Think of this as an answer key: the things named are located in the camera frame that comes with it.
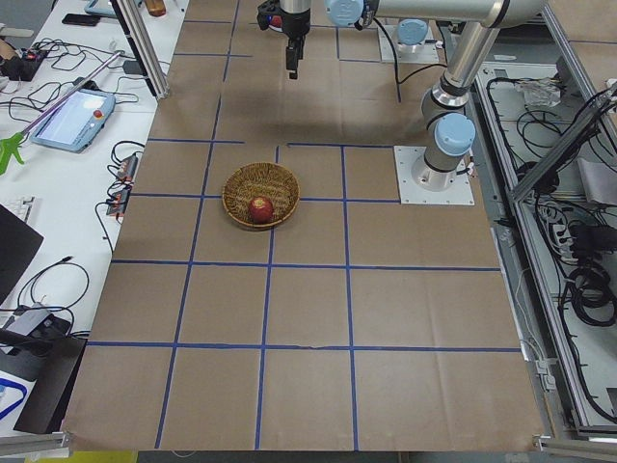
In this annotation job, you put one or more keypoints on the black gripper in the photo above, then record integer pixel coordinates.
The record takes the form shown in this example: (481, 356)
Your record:
(295, 24)

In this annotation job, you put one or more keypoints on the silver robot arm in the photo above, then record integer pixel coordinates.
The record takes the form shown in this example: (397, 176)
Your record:
(451, 133)

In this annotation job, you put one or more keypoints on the woven wicker basket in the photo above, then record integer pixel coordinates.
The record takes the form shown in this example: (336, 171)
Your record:
(265, 180)

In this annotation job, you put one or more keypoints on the dark red apple in basket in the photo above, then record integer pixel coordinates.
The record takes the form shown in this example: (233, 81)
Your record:
(261, 210)

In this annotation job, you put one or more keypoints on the black smartphone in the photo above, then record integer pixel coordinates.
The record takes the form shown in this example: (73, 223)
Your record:
(85, 20)

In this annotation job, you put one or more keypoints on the teach pendant tablet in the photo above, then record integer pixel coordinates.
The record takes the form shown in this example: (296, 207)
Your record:
(74, 125)

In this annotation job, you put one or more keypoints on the green reacher grabber tool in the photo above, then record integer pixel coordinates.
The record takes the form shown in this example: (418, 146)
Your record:
(10, 146)

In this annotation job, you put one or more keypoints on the white keyboard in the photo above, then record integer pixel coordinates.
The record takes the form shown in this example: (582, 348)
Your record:
(22, 207)

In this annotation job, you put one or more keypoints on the black laptop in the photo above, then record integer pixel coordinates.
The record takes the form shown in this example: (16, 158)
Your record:
(19, 245)

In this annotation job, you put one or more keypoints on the aluminium frame post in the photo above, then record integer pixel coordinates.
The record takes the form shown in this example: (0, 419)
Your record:
(136, 33)

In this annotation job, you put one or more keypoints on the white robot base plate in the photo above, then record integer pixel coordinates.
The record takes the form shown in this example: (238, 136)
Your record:
(420, 185)

